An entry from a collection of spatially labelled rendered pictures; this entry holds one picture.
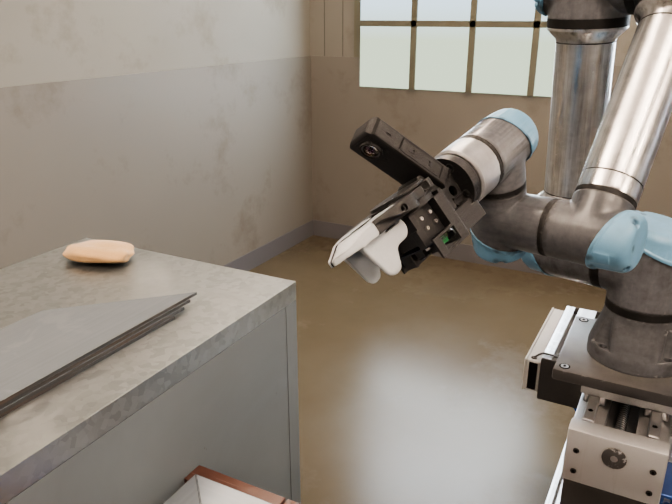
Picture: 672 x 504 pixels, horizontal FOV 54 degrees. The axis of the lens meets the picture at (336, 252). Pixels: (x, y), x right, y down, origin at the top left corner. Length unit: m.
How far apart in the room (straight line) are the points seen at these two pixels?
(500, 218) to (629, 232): 0.16
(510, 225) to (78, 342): 0.69
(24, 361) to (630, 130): 0.91
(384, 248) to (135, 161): 2.80
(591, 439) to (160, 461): 0.66
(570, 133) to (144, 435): 0.80
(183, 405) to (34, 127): 2.04
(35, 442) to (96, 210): 2.37
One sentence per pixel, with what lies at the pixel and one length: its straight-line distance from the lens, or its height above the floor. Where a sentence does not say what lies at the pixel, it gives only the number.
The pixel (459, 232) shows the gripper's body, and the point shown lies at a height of 1.35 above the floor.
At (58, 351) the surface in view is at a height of 1.07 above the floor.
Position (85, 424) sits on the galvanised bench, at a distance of 0.98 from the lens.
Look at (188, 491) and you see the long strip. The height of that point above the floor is 0.85.
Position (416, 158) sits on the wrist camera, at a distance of 0.73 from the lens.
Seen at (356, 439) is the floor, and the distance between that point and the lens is 2.67.
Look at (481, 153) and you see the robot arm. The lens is 0.78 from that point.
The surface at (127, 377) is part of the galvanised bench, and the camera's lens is 1.06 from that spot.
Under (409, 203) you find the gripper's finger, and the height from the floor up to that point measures 1.39.
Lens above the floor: 1.57
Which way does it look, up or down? 20 degrees down
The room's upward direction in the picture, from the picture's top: straight up
